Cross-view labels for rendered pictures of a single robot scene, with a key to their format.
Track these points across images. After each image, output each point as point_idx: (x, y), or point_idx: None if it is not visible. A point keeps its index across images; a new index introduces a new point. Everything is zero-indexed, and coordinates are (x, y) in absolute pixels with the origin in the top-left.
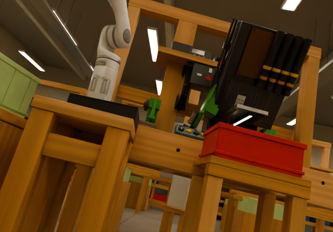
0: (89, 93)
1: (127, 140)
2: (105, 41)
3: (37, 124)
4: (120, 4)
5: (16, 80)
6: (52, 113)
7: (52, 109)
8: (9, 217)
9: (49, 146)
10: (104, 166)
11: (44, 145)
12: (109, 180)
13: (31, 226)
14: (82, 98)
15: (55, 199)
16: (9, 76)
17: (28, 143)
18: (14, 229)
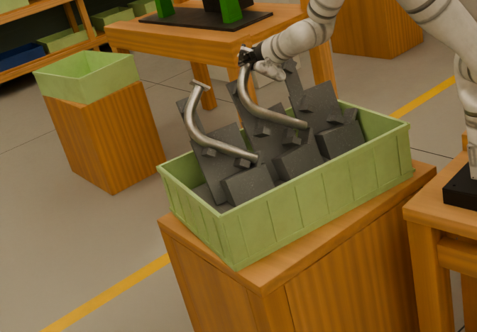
0: (472, 170)
1: None
2: (465, 80)
3: (419, 239)
4: (458, 40)
5: (379, 155)
6: (429, 228)
7: (427, 225)
8: (434, 322)
9: (443, 259)
10: None
11: (438, 258)
12: None
13: (475, 287)
14: (459, 195)
15: None
16: (369, 161)
17: (419, 257)
18: (445, 329)
